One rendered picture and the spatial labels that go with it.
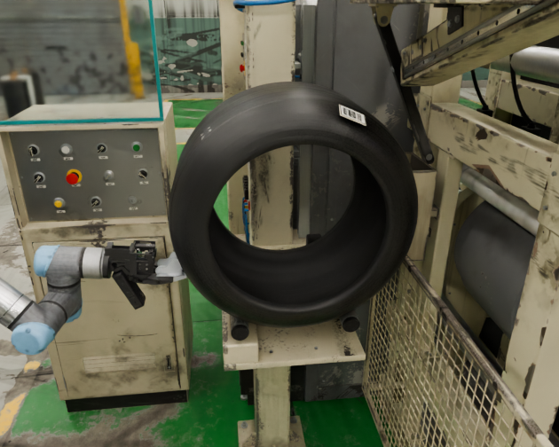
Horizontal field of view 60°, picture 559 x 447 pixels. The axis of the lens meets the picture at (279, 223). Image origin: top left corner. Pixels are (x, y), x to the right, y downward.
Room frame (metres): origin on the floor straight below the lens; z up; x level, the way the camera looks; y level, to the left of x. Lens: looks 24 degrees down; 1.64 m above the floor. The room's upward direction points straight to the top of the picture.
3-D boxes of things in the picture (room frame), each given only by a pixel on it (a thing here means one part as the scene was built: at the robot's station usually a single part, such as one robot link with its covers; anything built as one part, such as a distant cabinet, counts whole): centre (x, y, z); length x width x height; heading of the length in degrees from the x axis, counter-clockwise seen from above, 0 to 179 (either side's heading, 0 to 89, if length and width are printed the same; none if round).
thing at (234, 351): (1.14, 0.12, 0.84); 0.36 x 0.09 x 0.06; 7
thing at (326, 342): (1.16, -0.02, 0.80); 0.37 x 0.36 x 0.02; 97
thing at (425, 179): (1.42, -0.37, 1.05); 0.20 x 0.15 x 0.30; 7
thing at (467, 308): (1.66, -0.79, 0.61); 0.33 x 0.06 x 0.86; 97
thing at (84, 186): (1.79, 0.70, 0.63); 0.56 x 0.41 x 1.27; 97
